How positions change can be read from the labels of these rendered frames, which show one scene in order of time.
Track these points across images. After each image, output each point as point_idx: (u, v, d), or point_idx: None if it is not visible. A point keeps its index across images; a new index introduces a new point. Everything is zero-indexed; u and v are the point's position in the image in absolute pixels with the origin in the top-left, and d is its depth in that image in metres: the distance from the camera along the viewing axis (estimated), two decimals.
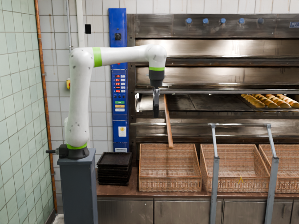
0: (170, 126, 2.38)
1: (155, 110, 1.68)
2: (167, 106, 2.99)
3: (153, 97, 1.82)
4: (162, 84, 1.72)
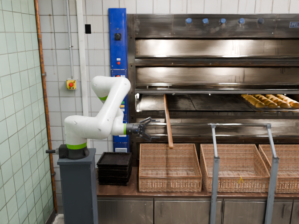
0: (170, 126, 2.38)
1: (154, 138, 2.37)
2: (167, 106, 2.99)
3: (148, 120, 2.34)
4: (136, 131, 2.32)
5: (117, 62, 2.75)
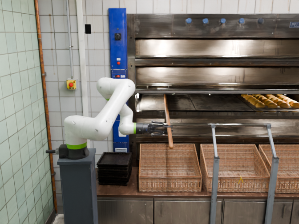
0: None
1: (167, 132, 2.36)
2: (167, 106, 2.99)
3: (161, 124, 2.35)
4: (146, 130, 2.32)
5: (117, 62, 2.75)
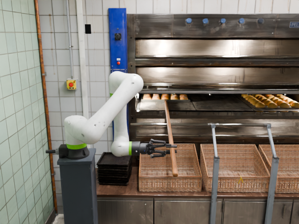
0: (173, 143, 1.99)
1: (169, 153, 1.94)
2: (169, 117, 2.60)
3: (162, 143, 1.93)
4: (144, 152, 1.90)
5: (117, 62, 2.75)
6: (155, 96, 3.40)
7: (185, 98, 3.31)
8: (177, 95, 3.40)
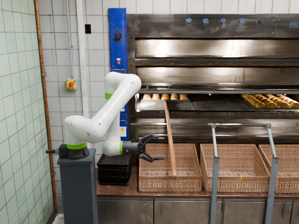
0: (172, 145, 1.99)
1: (157, 159, 1.96)
2: (169, 118, 2.60)
3: (150, 137, 1.93)
4: (135, 151, 1.91)
5: (117, 62, 2.75)
6: (155, 95, 3.40)
7: (185, 98, 3.31)
8: (177, 95, 3.40)
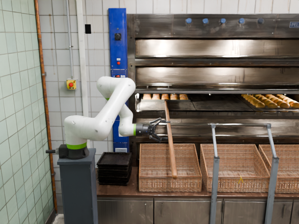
0: (172, 145, 1.99)
1: (164, 139, 2.35)
2: (169, 118, 2.60)
3: (158, 121, 2.31)
4: (146, 132, 2.29)
5: (117, 62, 2.75)
6: (155, 95, 3.40)
7: (185, 98, 3.31)
8: (177, 95, 3.40)
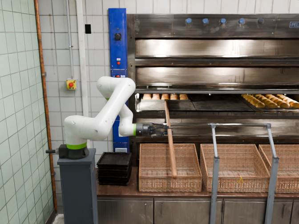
0: (172, 145, 1.99)
1: (167, 134, 2.34)
2: (169, 118, 2.60)
3: (161, 126, 2.32)
4: (146, 132, 2.29)
5: (117, 62, 2.75)
6: (155, 95, 3.40)
7: (185, 98, 3.31)
8: (177, 95, 3.40)
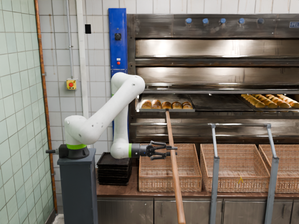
0: (177, 172, 1.58)
1: (170, 155, 1.91)
2: (171, 133, 2.19)
3: (163, 146, 1.90)
4: (144, 154, 1.87)
5: (117, 62, 2.75)
6: (155, 104, 2.99)
7: (189, 108, 2.90)
8: (180, 104, 2.99)
